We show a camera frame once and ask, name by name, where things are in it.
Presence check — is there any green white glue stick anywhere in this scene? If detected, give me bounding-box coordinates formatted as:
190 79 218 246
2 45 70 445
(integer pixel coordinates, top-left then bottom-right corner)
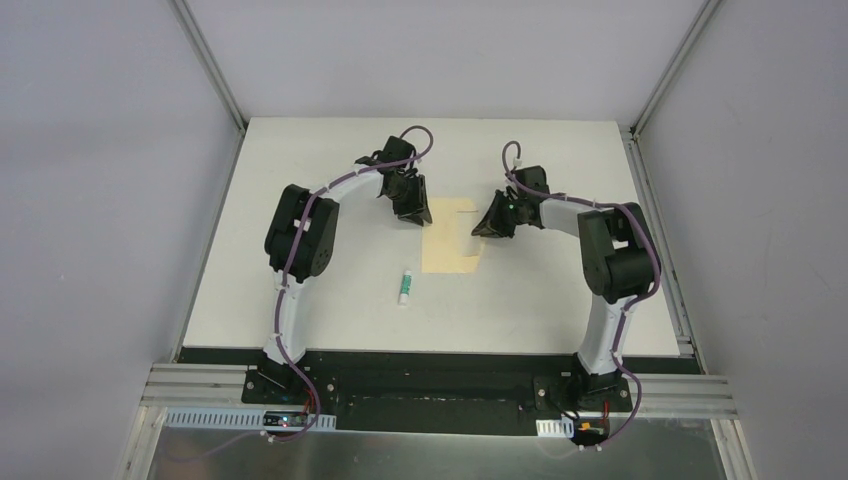
398 269 413 307

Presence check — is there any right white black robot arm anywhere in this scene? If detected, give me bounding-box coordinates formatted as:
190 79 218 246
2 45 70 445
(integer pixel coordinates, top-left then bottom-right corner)
472 166 661 410

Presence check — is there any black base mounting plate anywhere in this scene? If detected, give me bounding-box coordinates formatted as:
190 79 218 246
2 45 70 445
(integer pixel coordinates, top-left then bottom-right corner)
241 351 635 436

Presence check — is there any white cable duct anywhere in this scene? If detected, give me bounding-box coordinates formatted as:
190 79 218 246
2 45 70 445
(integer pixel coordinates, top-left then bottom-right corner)
163 407 337 433
535 417 575 439

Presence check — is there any left white cable duct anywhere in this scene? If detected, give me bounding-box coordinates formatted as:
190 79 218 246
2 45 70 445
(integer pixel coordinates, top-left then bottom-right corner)
163 407 337 433

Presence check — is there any cream paper envelope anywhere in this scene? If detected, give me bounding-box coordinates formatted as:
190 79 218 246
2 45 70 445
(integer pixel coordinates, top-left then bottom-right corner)
420 197 484 274

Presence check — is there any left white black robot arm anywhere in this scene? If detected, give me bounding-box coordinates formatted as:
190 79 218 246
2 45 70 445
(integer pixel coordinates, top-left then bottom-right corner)
258 134 433 405

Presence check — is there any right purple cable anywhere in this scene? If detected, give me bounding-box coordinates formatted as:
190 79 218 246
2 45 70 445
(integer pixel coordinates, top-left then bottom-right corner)
501 140 664 460

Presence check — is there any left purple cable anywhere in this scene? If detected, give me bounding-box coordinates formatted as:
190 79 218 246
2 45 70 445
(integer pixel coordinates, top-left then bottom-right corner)
272 125 435 445

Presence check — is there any purple cable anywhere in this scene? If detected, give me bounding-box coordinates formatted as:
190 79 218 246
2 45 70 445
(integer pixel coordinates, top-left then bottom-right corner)
272 125 435 445
501 140 664 460

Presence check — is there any right white cable duct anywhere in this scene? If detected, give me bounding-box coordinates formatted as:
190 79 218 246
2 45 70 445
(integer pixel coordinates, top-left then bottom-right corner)
535 417 575 439

